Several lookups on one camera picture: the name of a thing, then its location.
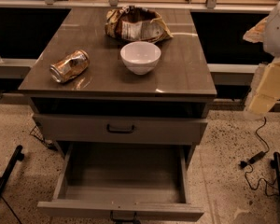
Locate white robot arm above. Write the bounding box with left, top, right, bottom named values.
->
left=243, top=1, right=280, bottom=119

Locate white bowl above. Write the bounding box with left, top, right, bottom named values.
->
left=120, top=41, right=161, bottom=75

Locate crumpled chip bag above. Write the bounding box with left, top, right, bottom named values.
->
left=105, top=6, right=173, bottom=43

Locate grey drawer cabinet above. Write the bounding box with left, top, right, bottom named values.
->
left=20, top=7, right=217, bottom=157

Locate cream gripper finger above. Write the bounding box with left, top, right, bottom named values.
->
left=243, top=17, right=268, bottom=43
left=247, top=58, right=280, bottom=115

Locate black power adapter cable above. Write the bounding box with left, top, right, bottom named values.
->
left=238, top=117, right=280, bottom=198

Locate closed top drawer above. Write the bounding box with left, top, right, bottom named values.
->
left=33, top=114, right=207, bottom=145

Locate open middle drawer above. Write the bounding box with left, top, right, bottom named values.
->
left=38, top=143, right=203, bottom=222

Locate black stand left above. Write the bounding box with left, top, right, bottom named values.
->
left=0, top=145, right=24, bottom=196

